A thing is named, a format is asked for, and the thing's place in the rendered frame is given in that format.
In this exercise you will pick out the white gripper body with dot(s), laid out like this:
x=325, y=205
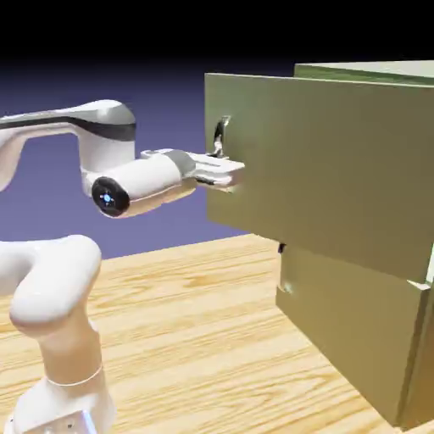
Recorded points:
x=217, y=169

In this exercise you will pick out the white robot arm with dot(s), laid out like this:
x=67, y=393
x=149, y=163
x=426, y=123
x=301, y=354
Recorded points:
x=108, y=159

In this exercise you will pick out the large olive green cabinet door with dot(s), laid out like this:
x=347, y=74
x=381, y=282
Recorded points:
x=322, y=162

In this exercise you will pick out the small olive green cabinet door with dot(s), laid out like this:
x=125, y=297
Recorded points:
x=346, y=322

